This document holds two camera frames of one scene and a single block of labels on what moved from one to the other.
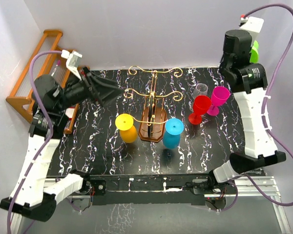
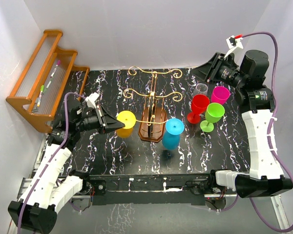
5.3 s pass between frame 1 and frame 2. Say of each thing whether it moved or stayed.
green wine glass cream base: moved
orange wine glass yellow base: moved
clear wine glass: stayed
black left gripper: moved
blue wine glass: stayed
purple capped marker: stayed
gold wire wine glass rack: stayed
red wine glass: stayed
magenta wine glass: stayed
